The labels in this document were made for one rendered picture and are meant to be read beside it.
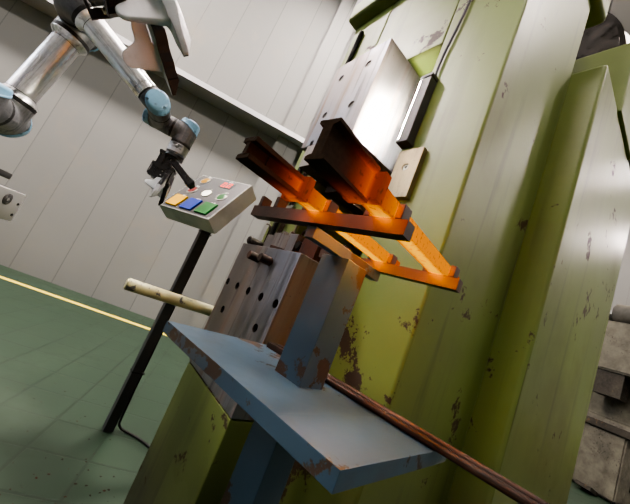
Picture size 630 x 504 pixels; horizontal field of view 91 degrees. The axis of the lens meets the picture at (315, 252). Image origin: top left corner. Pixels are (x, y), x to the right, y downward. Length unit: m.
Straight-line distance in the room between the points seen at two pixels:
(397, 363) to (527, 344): 0.49
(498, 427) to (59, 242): 4.07
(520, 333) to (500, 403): 0.22
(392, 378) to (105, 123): 4.13
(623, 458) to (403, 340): 5.35
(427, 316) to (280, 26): 4.71
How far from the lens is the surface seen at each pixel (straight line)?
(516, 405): 1.15
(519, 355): 1.15
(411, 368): 0.81
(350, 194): 0.33
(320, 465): 0.33
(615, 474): 6.02
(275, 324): 0.83
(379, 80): 1.24
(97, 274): 4.12
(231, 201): 1.40
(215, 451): 0.91
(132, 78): 1.32
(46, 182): 4.41
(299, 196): 0.43
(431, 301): 0.81
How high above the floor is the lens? 0.79
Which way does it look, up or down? 10 degrees up
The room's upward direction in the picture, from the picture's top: 23 degrees clockwise
